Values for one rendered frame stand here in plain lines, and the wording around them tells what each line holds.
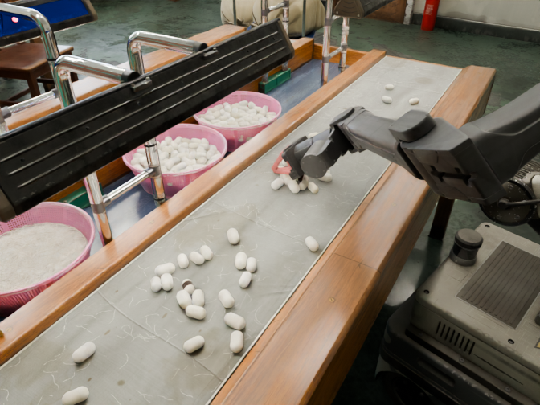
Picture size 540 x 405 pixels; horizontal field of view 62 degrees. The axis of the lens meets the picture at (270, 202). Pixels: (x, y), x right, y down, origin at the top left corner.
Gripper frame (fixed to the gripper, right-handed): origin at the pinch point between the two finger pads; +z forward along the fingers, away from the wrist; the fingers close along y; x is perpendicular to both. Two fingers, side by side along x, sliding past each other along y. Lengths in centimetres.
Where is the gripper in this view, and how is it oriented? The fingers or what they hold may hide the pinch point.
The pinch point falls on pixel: (275, 169)
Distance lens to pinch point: 108.8
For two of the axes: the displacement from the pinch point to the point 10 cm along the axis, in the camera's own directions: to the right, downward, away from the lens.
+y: -5.0, 4.9, -7.1
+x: 5.3, 8.2, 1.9
